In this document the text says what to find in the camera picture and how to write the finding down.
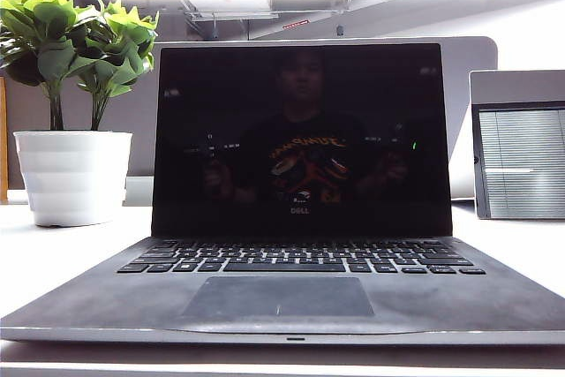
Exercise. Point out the dark grey Dell laptop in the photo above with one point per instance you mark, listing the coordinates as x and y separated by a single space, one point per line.
282 152

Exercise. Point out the green artificial leafy plant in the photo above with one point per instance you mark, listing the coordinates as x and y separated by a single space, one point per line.
53 46

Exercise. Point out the brown wooden post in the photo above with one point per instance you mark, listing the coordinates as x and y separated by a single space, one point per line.
3 138

